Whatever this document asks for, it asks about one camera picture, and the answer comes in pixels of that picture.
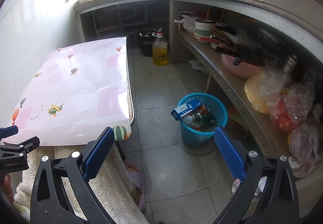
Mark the bundle of dark utensils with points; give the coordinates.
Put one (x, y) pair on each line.
(227, 39)

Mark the green plastic bottle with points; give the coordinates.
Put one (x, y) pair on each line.
(201, 119)

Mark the blue white toothpaste box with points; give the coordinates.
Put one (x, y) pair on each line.
(185, 109)

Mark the pink printed table cover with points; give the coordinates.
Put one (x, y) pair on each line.
(75, 92)

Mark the pink slipper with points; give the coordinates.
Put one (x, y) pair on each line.
(138, 179)

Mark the stack of bowls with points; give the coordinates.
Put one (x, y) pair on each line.
(204, 28)

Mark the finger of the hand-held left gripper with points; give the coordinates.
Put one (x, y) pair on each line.
(22, 148)
(10, 131)

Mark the plastic bag with red contents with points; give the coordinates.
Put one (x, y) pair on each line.
(285, 115)

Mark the cooking oil bottle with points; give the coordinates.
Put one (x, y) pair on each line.
(160, 54)

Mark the blue plastic basket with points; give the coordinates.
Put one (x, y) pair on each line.
(218, 107)

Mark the yellow plastic bag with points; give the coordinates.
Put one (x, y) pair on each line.
(254, 92)

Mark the perforated metal shelf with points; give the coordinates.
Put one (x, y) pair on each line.
(227, 82)

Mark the white plastic bag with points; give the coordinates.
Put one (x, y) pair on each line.
(188, 24)

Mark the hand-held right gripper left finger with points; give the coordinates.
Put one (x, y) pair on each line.
(99, 153)

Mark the clear pinkish plastic bag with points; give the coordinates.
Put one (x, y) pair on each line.
(302, 143)

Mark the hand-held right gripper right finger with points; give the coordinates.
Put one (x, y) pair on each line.
(229, 153)

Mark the pink basin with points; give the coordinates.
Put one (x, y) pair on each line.
(234, 68)

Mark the white rag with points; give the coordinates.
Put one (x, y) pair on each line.
(198, 64)

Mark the person's left hand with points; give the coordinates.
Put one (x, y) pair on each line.
(6, 187)

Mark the steel bottle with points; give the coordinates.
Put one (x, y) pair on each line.
(290, 63)

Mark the dark jar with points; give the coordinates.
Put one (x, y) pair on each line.
(146, 44)

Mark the person's foot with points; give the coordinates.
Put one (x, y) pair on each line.
(132, 166)

